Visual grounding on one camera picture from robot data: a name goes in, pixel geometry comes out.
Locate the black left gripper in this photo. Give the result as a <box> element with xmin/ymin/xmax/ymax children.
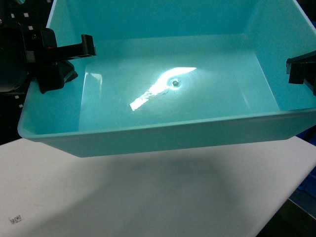
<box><xmin>0</xmin><ymin>27</ymin><xmax>96</xmax><ymax>94</ymax></box>

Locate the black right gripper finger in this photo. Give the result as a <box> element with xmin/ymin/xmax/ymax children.
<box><xmin>304</xmin><ymin>76</ymin><xmax>316</xmax><ymax>96</ymax></box>
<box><xmin>286</xmin><ymin>51</ymin><xmax>316</xmax><ymax>84</ymax></box>

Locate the light teal plastic box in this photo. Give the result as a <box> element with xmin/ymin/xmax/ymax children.
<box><xmin>18</xmin><ymin>0</ymin><xmax>316</xmax><ymax>157</ymax></box>

